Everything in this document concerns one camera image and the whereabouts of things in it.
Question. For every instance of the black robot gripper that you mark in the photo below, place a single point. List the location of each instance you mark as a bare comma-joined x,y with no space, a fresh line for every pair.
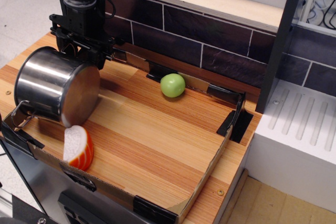
82,24

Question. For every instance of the stainless steel pot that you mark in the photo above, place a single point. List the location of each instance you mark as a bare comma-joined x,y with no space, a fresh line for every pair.
52,85

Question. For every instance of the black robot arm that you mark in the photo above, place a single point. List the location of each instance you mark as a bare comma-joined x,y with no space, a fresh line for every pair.
79,30

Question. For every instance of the cardboard fence with black tape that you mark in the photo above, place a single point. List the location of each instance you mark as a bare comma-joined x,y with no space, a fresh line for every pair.
167,152

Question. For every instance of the green toy apple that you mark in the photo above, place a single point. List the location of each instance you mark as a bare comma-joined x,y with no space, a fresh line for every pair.
172,85

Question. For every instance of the orange white toy sushi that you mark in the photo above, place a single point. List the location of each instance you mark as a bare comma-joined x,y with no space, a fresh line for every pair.
78,148

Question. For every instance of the dark tile backsplash shelf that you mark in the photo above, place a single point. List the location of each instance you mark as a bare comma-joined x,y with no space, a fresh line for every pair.
231,39

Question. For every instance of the white toy sink drainboard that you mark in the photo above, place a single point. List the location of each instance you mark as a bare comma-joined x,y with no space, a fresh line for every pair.
293,148

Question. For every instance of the dark grey vertical post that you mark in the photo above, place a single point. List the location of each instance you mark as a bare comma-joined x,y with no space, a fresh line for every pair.
267,87

